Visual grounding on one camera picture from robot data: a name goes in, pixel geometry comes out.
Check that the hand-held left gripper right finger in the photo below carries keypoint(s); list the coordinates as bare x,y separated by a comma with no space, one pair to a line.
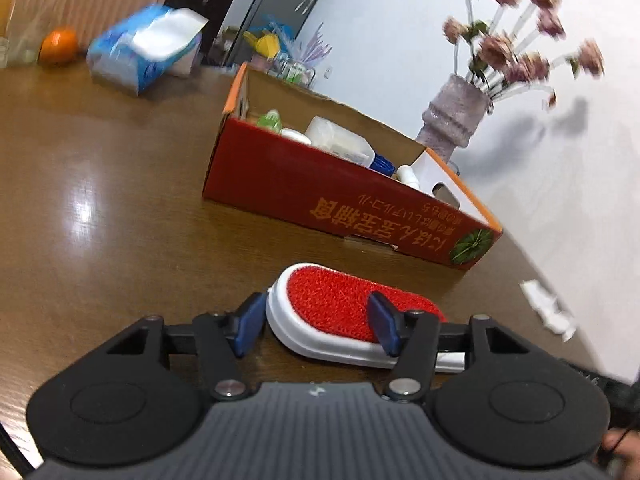
384,324

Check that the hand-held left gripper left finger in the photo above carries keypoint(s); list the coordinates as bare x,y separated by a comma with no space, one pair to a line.
250,322

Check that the red and white lint brush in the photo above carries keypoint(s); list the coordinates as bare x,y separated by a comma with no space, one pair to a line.
340,305

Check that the red cardboard box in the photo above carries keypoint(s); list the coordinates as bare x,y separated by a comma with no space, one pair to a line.
310,185

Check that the white plastic bottle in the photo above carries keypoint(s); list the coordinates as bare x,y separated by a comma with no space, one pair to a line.
340,141

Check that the person's right hand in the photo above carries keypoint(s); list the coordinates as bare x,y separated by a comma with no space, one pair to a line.
620,444

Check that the crumpled white paper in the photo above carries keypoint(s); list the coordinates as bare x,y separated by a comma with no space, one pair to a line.
547,307

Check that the small white bottle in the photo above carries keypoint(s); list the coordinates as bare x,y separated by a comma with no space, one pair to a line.
407,176

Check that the blue bottle cap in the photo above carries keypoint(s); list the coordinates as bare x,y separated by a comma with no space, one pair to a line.
383,164

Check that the white tube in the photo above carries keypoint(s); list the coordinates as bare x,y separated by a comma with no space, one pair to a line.
296,135

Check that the green capped bottle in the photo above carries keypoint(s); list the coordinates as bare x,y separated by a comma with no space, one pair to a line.
270,120

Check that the pink textured vase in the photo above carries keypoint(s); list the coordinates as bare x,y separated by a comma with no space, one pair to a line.
450,115

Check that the yellow watering can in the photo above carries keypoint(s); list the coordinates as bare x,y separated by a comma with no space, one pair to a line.
265,44

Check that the purple plastic decoration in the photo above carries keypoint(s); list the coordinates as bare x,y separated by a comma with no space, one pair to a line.
315,47

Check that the blue tissue pack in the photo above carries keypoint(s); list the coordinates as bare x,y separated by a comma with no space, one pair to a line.
140,50

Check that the pink artificial flowers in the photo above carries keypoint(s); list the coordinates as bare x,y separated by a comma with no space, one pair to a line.
520,55

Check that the orange fruit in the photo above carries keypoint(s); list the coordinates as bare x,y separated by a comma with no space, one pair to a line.
59,46

